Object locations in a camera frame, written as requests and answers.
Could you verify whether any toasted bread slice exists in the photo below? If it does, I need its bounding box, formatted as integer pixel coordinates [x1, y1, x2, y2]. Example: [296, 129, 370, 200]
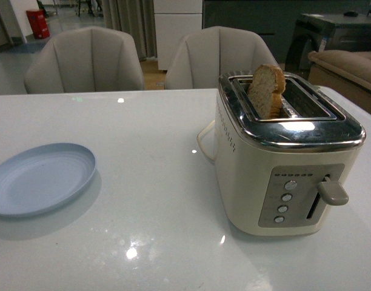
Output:
[247, 64, 286, 119]

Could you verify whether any light blue plate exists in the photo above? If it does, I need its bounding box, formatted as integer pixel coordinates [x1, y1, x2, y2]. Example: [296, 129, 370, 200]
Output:
[0, 143, 96, 218]

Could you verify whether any grey armchair right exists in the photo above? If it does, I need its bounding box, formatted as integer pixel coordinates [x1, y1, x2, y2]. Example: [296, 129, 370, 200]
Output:
[164, 26, 278, 90]

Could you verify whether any grey armchair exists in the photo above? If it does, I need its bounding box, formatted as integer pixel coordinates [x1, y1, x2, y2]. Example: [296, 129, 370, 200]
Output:
[164, 26, 278, 90]
[24, 26, 144, 94]

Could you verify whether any cream two-slot toaster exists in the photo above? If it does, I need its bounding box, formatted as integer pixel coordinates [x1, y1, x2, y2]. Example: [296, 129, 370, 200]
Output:
[213, 72, 366, 236]

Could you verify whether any grey armchair left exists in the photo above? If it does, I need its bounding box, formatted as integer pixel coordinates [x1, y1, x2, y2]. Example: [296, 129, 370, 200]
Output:
[24, 26, 144, 94]

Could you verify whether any white drawer cabinet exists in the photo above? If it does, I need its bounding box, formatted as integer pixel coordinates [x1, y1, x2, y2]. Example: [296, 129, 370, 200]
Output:
[153, 0, 203, 71]

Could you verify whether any grey curtain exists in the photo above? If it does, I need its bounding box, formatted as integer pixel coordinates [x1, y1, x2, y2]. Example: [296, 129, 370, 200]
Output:
[102, 0, 158, 60]

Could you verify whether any dark grey kitchen counter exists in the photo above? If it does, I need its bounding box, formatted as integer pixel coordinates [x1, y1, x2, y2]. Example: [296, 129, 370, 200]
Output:
[203, 0, 370, 37]

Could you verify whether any beige sofa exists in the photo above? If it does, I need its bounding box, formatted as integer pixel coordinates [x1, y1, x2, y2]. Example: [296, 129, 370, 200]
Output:
[308, 50, 371, 114]

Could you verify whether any red bin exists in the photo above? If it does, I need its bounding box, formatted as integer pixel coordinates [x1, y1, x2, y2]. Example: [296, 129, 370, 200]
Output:
[26, 9, 50, 39]

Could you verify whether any black computer mouse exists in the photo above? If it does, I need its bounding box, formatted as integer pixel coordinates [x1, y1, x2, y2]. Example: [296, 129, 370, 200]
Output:
[343, 11, 358, 17]

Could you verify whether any white toaster power cable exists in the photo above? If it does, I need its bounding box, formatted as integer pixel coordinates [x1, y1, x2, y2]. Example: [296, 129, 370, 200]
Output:
[196, 119, 218, 161]

